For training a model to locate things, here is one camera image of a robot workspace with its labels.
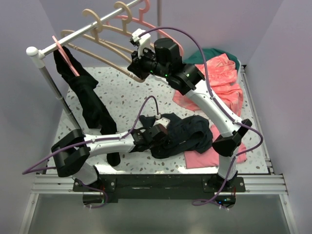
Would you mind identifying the aluminium frame rail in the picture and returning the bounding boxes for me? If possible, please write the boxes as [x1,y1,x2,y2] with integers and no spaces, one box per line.
[27,67,295,234]

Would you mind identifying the beige hanger front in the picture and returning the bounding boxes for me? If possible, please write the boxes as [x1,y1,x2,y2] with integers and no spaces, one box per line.
[68,8,144,83]

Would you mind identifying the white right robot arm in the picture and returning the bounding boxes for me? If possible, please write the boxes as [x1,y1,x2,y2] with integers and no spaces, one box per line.
[127,37,252,192]

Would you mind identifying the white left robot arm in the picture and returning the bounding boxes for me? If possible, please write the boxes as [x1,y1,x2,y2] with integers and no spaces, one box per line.
[51,123,168,191]

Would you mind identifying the plain pink folded shorts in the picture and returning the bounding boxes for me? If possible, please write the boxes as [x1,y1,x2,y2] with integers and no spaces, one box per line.
[184,125,247,169]

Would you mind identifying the pink empty hanger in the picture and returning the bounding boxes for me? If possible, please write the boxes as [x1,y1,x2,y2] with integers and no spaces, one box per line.
[114,0,184,56]

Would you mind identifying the pink patterned shorts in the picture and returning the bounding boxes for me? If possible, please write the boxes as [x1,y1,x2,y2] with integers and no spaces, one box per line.
[173,54,244,117]

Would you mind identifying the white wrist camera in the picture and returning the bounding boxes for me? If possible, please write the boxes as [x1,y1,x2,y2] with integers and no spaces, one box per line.
[130,28,151,59]
[155,117,171,128]

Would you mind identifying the teal green garment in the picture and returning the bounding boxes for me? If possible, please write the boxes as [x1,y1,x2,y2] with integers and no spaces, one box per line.
[184,48,239,64]

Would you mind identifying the dark navy shorts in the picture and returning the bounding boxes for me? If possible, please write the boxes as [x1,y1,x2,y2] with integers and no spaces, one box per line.
[150,113,213,159]

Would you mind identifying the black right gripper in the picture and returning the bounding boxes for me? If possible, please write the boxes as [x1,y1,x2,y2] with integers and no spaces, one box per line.
[128,44,170,80]

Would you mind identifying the black pants on hanger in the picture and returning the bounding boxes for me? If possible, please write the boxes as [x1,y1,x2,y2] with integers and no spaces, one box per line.
[53,47,121,167]

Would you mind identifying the pink hanger holding pants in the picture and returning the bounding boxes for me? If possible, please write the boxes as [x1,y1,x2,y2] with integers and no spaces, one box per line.
[52,36,80,77]

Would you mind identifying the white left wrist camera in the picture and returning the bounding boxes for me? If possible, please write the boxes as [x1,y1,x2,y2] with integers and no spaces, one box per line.
[155,117,171,128]

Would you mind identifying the beige hanger rear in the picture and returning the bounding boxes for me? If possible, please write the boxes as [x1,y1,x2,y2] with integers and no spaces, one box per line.
[100,1,137,37]

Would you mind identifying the white metal clothes rack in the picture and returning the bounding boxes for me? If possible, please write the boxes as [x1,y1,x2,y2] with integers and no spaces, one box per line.
[26,0,181,130]

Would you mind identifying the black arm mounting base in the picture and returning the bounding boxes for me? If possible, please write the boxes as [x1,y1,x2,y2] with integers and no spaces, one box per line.
[72,168,246,204]

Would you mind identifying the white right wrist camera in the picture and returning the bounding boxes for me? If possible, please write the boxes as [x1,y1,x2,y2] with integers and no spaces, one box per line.
[130,28,151,59]

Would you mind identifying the beige hanger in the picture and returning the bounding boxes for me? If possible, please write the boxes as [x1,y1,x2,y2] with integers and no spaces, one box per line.
[68,8,144,83]
[100,1,137,37]

